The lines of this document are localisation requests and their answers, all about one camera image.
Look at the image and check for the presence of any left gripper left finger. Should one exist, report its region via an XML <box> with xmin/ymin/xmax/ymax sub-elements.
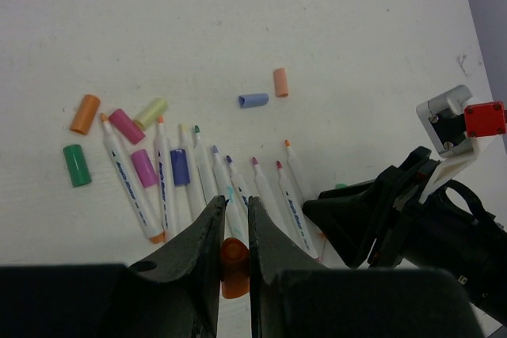
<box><xmin>1</xmin><ymin>196</ymin><xmax>225</xmax><ymax>337</ymax></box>

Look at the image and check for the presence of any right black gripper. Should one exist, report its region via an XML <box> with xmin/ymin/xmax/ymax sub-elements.
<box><xmin>303</xmin><ymin>146</ymin><xmax>439</xmax><ymax>268</ymax></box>

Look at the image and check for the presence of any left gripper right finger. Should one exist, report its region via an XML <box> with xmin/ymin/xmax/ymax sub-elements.
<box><xmin>248</xmin><ymin>197</ymin><xmax>482</xmax><ymax>337</ymax></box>

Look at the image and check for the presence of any pink marker pen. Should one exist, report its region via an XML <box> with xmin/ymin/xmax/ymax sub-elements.
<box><xmin>276</xmin><ymin>160</ymin><xmax>320</xmax><ymax>262</ymax></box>

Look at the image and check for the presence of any dark orange marker pen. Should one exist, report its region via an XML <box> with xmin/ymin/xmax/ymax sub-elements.
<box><xmin>284</xmin><ymin>139</ymin><xmax>307</xmax><ymax>200</ymax></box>

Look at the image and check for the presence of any dark orange pen cap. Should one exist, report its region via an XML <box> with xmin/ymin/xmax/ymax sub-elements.
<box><xmin>220</xmin><ymin>237</ymin><xmax>250</xmax><ymax>299</ymax></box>

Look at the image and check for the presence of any light blue marker pen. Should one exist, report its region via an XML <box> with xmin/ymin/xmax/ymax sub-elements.
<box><xmin>212</xmin><ymin>145</ymin><xmax>248</xmax><ymax>245</ymax></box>

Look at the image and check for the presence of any dark purple marker pen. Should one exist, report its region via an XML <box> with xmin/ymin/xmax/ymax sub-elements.
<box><xmin>226</xmin><ymin>155</ymin><xmax>252</xmax><ymax>214</ymax></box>

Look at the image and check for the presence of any magenta pen cap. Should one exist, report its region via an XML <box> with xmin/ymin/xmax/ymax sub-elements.
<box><xmin>131</xmin><ymin>149</ymin><xmax>158</xmax><ymax>188</ymax></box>

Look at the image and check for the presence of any dark green marker pen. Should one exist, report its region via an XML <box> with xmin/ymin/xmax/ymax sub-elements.
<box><xmin>193</xmin><ymin>125</ymin><xmax>219</xmax><ymax>203</ymax></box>

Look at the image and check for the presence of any dark purple pen cap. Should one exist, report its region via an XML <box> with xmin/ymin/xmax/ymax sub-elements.
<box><xmin>170</xmin><ymin>149</ymin><xmax>191</xmax><ymax>187</ymax></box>

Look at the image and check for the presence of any peach pen cap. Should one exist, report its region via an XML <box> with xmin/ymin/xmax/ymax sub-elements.
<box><xmin>273</xmin><ymin>68</ymin><xmax>288</xmax><ymax>97</ymax></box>

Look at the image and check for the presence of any light blue pen cap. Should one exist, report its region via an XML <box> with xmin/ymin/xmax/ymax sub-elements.
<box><xmin>238</xmin><ymin>93</ymin><xmax>269</xmax><ymax>109</ymax></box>

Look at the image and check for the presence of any dark green pen cap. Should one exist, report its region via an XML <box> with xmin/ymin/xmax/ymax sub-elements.
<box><xmin>63</xmin><ymin>144</ymin><xmax>92</xmax><ymax>188</ymax></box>

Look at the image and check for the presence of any peach marker pen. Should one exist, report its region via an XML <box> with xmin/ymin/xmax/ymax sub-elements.
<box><xmin>154</xmin><ymin>115</ymin><xmax>178</xmax><ymax>241</ymax></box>

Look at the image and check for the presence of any yellow pen cap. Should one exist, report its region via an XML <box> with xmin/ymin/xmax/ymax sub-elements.
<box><xmin>133</xmin><ymin>98</ymin><xmax>168</xmax><ymax>131</ymax></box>

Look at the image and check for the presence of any pink pen cap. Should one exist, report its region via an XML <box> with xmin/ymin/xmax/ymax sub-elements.
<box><xmin>109</xmin><ymin>108</ymin><xmax>145</xmax><ymax>145</ymax></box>

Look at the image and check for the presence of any magenta marker pen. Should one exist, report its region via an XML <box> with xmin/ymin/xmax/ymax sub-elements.
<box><xmin>252</xmin><ymin>157</ymin><xmax>292</xmax><ymax>238</ymax></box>

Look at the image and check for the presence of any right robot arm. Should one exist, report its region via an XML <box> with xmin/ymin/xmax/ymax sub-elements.
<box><xmin>303</xmin><ymin>146</ymin><xmax>506</xmax><ymax>324</ymax></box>

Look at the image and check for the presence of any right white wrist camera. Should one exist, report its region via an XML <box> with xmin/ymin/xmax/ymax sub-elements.
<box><xmin>416</xmin><ymin>85</ymin><xmax>506</xmax><ymax>203</ymax></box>

